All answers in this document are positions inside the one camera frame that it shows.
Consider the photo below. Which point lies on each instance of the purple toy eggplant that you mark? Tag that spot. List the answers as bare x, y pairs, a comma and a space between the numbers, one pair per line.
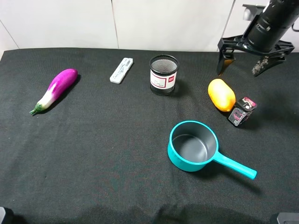
56, 88

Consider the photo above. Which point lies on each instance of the yellow mango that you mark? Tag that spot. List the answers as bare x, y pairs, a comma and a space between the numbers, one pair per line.
221, 95

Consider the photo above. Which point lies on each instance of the black gum tin box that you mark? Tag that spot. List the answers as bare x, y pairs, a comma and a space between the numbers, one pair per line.
241, 111

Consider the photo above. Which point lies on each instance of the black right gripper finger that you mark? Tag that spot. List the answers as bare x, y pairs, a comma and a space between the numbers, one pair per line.
265, 63

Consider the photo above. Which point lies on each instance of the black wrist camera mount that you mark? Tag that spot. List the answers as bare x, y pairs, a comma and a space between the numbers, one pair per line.
251, 11

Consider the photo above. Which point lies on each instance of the white flat box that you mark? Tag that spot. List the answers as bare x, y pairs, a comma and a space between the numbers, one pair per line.
121, 70

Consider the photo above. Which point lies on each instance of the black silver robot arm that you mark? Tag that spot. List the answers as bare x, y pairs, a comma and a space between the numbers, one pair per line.
281, 14

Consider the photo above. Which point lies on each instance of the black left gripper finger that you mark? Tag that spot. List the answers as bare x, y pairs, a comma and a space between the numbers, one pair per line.
226, 57

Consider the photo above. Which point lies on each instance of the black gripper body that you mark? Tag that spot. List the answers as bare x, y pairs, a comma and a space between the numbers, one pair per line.
260, 38

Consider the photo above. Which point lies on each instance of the black mesh pen holder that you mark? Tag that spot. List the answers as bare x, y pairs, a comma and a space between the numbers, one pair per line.
163, 72

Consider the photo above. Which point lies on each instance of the black table cloth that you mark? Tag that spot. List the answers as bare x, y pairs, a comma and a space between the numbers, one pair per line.
98, 154

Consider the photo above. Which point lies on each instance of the teal saucepan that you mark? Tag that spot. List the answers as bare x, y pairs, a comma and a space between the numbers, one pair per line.
192, 145

